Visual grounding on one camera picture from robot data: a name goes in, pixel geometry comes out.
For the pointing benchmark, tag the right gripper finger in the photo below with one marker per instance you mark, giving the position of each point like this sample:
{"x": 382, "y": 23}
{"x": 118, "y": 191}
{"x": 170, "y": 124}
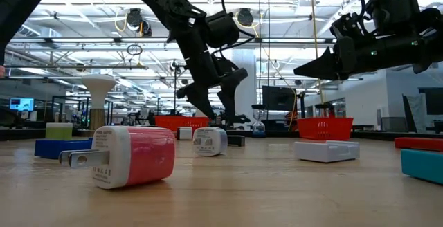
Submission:
{"x": 322, "y": 64}
{"x": 327, "y": 76}

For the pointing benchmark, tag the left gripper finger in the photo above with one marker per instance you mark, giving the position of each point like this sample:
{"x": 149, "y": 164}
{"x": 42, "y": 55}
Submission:
{"x": 229, "y": 102}
{"x": 203, "y": 104}

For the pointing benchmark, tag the orange sand hourglass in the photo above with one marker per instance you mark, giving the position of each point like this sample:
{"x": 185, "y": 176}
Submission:
{"x": 323, "y": 105}

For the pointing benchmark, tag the white power adapter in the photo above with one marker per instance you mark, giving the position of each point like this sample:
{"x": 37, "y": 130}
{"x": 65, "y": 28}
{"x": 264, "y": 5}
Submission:
{"x": 185, "y": 134}

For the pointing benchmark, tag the light blue power adapter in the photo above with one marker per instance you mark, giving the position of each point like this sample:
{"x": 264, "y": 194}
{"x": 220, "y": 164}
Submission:
{"x": 207, "y": 142}

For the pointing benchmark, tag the black power adapter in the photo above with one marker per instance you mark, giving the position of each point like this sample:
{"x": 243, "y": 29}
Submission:
{"x": 236, "y": 141}

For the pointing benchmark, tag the white digital clock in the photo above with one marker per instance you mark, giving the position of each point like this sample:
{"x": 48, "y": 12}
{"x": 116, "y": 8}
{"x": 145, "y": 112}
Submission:
{"x": 325, "y": 152}

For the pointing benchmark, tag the light green power adapter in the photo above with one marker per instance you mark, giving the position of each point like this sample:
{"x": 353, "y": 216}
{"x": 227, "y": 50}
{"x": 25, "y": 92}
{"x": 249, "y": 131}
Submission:
{"x": 59, "y": 131}

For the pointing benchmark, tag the blue digital clock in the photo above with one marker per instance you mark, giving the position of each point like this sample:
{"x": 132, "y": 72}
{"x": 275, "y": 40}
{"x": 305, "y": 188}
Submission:
{"x": 59, "y": 149}

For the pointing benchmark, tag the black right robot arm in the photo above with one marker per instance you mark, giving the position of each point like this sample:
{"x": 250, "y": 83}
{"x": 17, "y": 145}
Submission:
{"x": 391, "y": 9}

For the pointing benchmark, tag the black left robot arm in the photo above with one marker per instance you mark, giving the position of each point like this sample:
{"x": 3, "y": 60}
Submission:
{"x": 20, "y": 5}

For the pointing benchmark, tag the background black robot arm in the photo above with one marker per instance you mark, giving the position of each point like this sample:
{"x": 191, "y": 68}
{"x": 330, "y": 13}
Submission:
{"x": 241, "y": 119}

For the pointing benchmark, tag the white building column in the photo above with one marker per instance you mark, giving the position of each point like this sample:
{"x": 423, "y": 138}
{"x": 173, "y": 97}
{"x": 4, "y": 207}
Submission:
{"x": 250, "y": 99}

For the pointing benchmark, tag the red plastic basket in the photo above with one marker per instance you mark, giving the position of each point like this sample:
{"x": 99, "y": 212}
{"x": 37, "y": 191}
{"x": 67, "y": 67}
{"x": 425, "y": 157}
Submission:
{"x": 325, "y": 128}
{"x": 173, "y": 123}

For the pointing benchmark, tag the black monitor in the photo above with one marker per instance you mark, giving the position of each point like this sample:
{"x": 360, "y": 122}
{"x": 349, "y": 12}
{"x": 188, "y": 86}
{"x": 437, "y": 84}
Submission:
{"x": 278, "y": 98}

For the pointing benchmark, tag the grey leaning board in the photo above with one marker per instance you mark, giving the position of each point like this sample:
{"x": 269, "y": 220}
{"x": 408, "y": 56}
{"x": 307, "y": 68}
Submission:
{"x": 413, "y": 113}

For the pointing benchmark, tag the grey mesh bin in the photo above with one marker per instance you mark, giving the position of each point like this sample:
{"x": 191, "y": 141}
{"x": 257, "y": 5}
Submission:
{"x": 393, "y": 125}

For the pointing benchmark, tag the pink power adapter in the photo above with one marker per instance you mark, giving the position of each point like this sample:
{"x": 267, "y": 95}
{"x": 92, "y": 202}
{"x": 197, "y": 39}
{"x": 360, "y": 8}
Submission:
{"x": 149, "y": 158}

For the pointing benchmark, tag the red digital clock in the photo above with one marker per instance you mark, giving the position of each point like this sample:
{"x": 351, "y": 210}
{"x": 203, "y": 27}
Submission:
{"x": 418, "y": 144}

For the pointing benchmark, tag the teal digital clock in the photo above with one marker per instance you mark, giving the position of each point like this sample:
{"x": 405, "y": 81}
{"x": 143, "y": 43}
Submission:
{"x": 422, "y": 166}

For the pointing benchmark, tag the long ceiling light fixture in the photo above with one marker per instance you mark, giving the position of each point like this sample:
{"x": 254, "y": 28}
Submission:
{"x": 86, "y": 40}

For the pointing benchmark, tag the small computer monitor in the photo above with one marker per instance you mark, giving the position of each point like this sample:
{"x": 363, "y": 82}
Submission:
{"x": 21, "y": 104}

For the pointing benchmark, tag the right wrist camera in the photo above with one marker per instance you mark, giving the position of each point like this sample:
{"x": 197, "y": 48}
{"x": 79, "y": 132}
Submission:
{"x": 346, "y": 26}

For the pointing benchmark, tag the black wall panel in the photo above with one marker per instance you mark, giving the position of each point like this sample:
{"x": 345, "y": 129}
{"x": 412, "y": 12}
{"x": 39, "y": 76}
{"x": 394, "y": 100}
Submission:
{"x": 432, "y": 102}

